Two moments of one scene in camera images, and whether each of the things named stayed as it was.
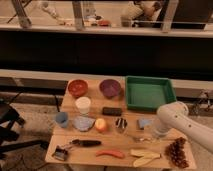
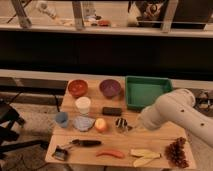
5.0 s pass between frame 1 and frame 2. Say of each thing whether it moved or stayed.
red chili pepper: stayed
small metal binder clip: stayed
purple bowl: stayed
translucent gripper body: moved
